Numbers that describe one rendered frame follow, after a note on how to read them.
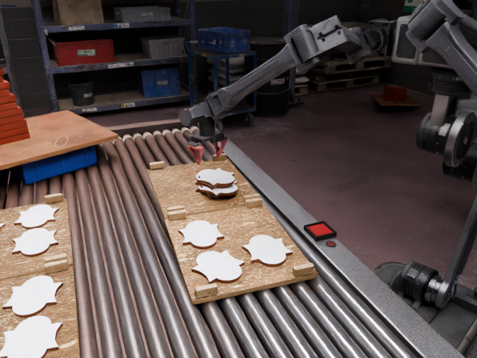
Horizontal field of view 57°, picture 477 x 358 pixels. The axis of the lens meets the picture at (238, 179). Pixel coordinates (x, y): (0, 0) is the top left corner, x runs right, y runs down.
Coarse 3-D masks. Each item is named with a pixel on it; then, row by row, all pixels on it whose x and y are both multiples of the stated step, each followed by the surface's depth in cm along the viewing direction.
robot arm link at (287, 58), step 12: (288, 36) 119; (288, 48) 120; (276, 60) 123; (288, 60) 121; (300, 60) 121; (312, 60) 117; (252, 72) 130; (264, 72) 127; (276, 72) 125; (300, 72) 122; (240, 84) 133; (252, 84) 131; (264, 84) 133; (216, 96) 142; (228, 96) 138; (240, 96) 136; (216, 108) 142; (228, 108) 142
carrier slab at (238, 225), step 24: (192, 216) 145; (216, 216) 145; (240, 216) 145; (264, 216) 145; (216, 240) 132; (240, 240) 132; (288, 240) 132; (192, 264) 121; (288, 264) 121; (192, 288) 112; (240, 288) 112; (264, 288) 114
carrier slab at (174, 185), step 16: (160, 176) 173; (176, 176) 173; (192, 176) 173; (240, 176) 173; (160, 192) 160; (176, 192) 160; (192, 192) 160; (240, 192) 160; (160, 208) 151; (192, 208) 150; (208, 208) 150; (224, 208) 150
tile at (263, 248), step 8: (256, 240) 130; (264, 240) 130; (272, 240) 130; (280, 240) 130; (248, 248) 126; (256, 248) 126; (264, 248) 126; (272, 248) 126; (280, 248) 126; (256, 256) 123; (264, 256) 123; (272, 256) 123; (280, 256) 123; (264, 264) 121; (272, 264) 120; (280, 264) 121
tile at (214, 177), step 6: (198, 174) 160; (204, 174) 160; (210, 174) 160; (216, 174) 160; (222, 174) 160; (228, 174) 160; (234, 174) 162; (198, 180) 157; (204, 180) 156; (210, 180) 156; (216, 180) 156; (222, 180) 156; (228, 180) 156
